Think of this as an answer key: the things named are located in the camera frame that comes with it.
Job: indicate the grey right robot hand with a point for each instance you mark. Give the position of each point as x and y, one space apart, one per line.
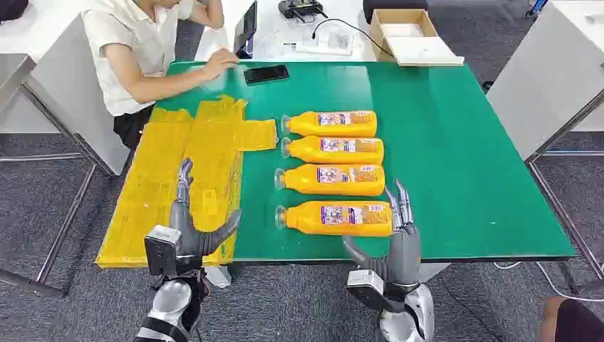
406 255

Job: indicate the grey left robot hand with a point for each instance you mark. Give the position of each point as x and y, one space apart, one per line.
188 236

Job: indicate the orange drink bottle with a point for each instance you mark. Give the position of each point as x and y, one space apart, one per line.
330 125
339 219
335 151
335 181

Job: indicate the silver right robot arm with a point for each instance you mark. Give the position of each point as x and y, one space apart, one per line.
406 325

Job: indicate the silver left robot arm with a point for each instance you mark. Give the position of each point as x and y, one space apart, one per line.
170 299

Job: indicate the work table with white legs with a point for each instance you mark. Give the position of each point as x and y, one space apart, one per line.
218 277

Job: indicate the yellow plastic sheet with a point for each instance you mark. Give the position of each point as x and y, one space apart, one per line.
151 189

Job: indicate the green table mat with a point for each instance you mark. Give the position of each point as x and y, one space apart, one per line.
448 165

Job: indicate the person's right hand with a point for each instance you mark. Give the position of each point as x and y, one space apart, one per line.
219 62

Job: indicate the black smartphone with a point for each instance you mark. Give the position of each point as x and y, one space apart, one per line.
265 74

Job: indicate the person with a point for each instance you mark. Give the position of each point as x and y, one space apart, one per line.
573 323
127 42

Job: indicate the open cardboard box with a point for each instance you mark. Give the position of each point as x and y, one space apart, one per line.
415 47

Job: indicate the white table with steel legs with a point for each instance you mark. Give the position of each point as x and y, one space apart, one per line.
542 80
52 56

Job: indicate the white power strip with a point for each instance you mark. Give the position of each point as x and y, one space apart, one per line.
316 48

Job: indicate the white desk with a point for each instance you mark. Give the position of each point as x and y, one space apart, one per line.
278 28

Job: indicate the black remote controller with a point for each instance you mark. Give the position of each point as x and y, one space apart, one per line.
299 8

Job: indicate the blue tool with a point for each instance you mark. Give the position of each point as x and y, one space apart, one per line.
537 7

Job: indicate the black bag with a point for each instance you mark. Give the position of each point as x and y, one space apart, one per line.
12 7

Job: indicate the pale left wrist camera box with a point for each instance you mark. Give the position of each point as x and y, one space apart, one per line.
160 250

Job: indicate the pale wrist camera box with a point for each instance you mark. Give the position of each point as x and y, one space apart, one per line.
160 250
365 288

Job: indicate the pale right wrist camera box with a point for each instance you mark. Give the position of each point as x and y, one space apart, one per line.
365 288

